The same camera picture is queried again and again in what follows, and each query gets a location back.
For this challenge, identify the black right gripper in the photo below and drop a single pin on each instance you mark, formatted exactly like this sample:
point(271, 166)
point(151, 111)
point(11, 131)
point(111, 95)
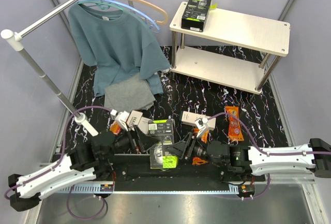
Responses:
point(180, 148)

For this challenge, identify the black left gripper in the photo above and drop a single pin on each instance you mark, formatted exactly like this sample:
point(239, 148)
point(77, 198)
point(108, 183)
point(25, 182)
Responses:
point(146, 141)

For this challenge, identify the black green razor box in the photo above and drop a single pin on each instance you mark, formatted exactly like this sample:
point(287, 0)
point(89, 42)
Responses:
point(163, 131)

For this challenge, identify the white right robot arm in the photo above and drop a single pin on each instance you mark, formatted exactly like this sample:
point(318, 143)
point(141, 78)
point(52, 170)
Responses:
point(243, 159)

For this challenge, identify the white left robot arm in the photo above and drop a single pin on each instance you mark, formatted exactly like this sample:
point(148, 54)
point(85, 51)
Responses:
point(88, 161)

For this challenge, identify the black razor box on shelf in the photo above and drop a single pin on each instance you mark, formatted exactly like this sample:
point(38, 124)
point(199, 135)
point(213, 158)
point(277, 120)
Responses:
point(195, 15)

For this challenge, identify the white two-tier shelf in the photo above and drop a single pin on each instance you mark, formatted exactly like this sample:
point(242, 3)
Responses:
point(235, 50)

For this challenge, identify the white Harry's box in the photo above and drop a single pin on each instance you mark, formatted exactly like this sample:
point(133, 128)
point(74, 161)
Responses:
point(136, 118)

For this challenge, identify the orange snack packet middle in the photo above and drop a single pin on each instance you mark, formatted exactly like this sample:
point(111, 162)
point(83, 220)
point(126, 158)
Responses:
point(196, 160)

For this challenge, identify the orange snack packet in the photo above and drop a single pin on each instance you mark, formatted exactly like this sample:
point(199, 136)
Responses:
point(234, 132)
point(115, 128)
point(196, 160)

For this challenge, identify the long white cosmetic box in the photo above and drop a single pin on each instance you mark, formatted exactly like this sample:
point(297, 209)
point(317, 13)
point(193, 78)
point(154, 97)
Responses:
point(189, 118)

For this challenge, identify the orange snack packet left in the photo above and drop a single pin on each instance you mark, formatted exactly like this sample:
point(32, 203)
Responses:
point(115, 128)

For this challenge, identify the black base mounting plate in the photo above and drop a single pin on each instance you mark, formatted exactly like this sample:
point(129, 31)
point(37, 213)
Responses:
point(132, 172)

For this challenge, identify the black marble pattern mat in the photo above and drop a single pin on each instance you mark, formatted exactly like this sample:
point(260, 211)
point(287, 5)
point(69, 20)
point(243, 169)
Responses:
point(182, 93)

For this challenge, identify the grey folded cloth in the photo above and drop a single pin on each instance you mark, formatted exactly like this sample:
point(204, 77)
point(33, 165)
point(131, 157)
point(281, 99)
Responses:
point(131, 94)

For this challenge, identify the orange snack packet right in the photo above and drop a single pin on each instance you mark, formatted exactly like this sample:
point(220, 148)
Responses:
point(234, 132)

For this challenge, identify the teal t-shirt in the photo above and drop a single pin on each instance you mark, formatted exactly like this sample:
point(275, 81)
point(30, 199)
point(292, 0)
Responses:
point(119, 44)

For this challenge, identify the blue plastic hanger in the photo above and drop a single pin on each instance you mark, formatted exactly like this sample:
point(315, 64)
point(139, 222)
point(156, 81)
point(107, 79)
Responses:
point(129, 9)

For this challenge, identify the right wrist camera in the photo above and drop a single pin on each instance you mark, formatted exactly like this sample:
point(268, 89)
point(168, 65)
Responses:
point(202, 125)

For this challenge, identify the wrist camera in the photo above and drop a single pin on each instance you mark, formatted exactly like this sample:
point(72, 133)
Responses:
point(120, 118)
point(202, 125)

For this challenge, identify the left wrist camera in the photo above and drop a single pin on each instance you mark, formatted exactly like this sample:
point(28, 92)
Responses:
point(120, 118)

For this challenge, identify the white slotted cable duct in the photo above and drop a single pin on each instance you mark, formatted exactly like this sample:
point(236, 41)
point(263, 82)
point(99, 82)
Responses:
point(97, 187)

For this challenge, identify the aluminium rail frame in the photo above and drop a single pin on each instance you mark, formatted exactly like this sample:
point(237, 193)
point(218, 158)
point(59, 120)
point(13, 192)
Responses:
point(288, 174)

